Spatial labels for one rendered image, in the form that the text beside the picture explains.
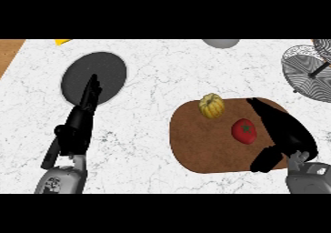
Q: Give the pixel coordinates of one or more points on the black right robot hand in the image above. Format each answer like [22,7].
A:
[286,130]

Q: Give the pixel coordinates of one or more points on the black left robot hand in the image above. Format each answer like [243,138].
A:
[78,121]

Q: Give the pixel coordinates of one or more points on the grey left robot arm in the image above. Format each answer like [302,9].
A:
[62,179]

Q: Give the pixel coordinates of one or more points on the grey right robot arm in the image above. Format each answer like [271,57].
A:
[308,176]

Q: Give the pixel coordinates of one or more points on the red tomato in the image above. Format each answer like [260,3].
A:
[243,131]

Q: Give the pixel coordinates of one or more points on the brown wooden cutting board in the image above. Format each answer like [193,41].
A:
[208,142]

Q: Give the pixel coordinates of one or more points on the dark grey round plate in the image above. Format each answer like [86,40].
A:
[105,72]

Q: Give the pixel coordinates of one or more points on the yellow squash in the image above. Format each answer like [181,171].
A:
[211,106]

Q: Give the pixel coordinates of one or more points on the yellow object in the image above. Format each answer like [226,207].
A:
[60,41]

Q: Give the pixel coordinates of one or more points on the grey round bowl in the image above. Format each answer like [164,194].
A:
[220,43]

